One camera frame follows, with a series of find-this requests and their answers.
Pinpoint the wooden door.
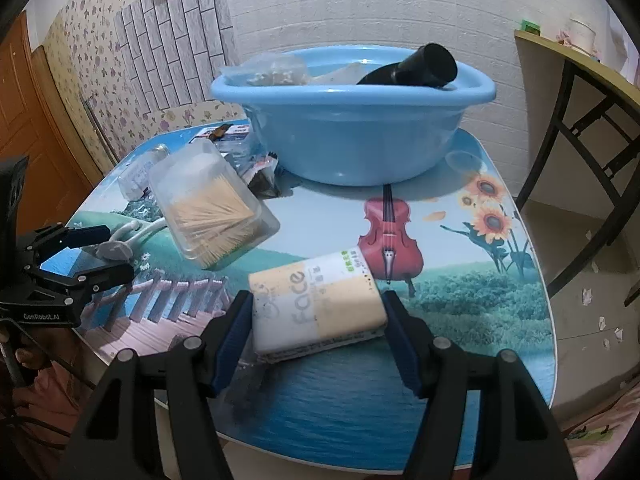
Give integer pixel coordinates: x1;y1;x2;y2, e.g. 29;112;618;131
0;12;103;234

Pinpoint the clear box with brown strap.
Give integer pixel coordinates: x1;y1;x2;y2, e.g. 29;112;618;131
190;122;255;154

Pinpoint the blue plastic basin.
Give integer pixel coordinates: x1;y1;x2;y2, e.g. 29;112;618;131
210;44;497;186

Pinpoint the bag of cotton swabs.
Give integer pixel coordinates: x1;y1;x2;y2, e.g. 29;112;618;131
220;52;310;87

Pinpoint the face tissue pack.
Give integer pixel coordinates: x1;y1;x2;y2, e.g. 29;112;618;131
248;247;387;363

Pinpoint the white paper cup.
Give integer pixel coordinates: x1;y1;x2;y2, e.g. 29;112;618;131
568;18;596;56

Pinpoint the clear glass bottle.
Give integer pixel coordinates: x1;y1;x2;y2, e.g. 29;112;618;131
118;144;169;202

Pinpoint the person's left hand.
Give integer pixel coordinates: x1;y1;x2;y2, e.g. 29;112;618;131
1;328;48;387

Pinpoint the side table with black legs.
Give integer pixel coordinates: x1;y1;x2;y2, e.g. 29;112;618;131
514;30;639;297

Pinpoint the clear toothpick box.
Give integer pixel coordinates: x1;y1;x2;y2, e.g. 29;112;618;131
150;139;280;269

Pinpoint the silver snack wrapper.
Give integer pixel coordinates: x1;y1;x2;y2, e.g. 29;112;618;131
241;152;281;200

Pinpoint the green small box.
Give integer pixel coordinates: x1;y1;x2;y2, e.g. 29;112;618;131
520;20;541;36

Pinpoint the translucent plastic container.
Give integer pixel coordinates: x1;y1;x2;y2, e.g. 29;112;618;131
308;62;374;86

